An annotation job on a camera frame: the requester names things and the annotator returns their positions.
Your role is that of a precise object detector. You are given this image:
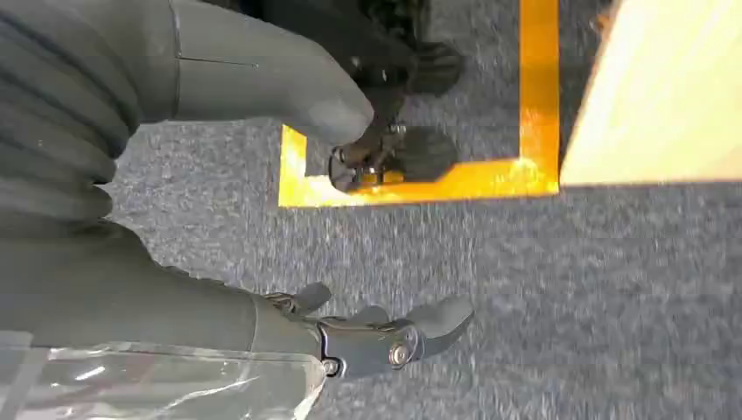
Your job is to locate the ribbed grey right arm sleeve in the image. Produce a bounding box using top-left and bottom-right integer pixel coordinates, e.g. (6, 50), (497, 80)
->
(0, 0), (142, 235)

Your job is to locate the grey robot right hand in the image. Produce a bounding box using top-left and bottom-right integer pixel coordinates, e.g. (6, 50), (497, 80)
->
(0, 0), (475, 381)

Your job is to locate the clear plastic cover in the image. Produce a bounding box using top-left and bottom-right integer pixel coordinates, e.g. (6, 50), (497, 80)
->
(0, 330), (329, 420)

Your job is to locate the pale wooden desk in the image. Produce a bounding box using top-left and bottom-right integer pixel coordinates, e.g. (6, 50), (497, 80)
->
(558, 0), (742, 188)

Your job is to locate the yellow floor tape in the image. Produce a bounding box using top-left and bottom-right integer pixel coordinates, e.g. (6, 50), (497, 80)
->
(277, 0), (563, 209)

